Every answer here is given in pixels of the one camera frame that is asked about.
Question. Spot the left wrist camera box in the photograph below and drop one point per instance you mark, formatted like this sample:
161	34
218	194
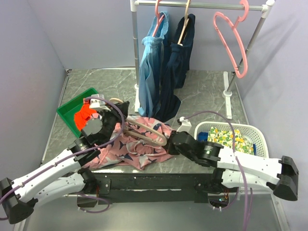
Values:
96	104

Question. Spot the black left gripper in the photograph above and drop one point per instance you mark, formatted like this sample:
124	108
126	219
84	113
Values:
114	111

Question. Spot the light blue hanging shorts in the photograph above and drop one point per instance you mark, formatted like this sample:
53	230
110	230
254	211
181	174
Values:
153	63

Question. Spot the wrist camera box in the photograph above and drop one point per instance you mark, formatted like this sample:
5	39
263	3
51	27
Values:
96	104
185	125

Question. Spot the lemon print folded cloth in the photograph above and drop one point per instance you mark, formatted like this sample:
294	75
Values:
225	138

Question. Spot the green plastic tray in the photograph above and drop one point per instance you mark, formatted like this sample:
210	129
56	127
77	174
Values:
68	110

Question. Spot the white metal clothes rack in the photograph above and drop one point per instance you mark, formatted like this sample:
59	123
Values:
233	15

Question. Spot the navy blue hanging shorts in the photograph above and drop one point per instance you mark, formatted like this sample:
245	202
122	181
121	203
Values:
175	71

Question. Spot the white perforated plastic basket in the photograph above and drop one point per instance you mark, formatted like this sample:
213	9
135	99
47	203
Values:
251	133

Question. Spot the pink shark print shorts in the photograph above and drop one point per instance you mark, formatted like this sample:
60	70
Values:
131	150

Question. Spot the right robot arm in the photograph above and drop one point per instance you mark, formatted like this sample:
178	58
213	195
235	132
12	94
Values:
233	169

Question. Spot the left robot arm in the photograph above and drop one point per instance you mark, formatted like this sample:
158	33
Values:
63	174

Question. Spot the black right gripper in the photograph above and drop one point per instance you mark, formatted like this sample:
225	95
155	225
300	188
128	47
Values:
170	147

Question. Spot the orange cloth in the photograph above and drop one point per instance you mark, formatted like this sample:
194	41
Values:
83	115

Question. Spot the beige hanger with navy shorts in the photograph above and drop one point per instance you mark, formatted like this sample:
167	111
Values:
186	19

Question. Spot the pink hanger with blue shorts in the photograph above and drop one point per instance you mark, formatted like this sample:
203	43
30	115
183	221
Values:
159	18

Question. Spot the beige plastic hanger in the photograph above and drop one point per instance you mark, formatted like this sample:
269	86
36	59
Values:
161	140

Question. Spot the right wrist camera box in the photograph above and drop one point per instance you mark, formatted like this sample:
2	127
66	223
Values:
185	125

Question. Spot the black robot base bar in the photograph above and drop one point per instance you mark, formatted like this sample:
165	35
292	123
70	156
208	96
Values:
150	187

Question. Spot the blue folded cloth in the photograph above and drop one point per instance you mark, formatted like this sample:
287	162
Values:
202	136

